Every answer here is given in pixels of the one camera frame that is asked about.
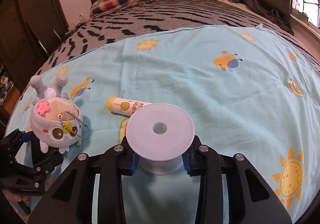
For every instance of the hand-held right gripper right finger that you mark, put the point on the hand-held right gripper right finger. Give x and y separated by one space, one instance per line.
187 162

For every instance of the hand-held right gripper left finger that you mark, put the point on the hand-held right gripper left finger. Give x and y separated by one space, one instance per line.
133 165

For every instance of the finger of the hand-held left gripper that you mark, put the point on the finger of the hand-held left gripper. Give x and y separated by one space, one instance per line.
15 139
46 165

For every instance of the white plastic spool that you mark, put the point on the white plastic spool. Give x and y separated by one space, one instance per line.
145 139

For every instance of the person's left hand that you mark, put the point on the person's left hand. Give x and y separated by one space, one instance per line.
15 198

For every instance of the grey plush toy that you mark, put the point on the grey plush toy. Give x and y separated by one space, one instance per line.
57 119

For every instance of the shelf of folded clothes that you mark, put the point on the shelf of folded clothes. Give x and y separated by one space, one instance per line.
5 81

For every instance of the yellow tube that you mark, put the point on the yellow tube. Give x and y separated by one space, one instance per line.
117 105

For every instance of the light blue printed blanket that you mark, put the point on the light blue printed blanket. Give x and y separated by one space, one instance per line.
212 101

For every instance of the dark wooden wardrobe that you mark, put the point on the dark wooden wardrobe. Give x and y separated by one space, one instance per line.
32 13

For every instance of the grey black striped blanket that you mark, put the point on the grey black striped blanket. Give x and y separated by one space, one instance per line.
175 16

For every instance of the plaid pillow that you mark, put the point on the plaid pillow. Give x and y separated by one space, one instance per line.
120 0

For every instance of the metal chair frame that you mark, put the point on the metal chair frame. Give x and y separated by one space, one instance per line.
42 47

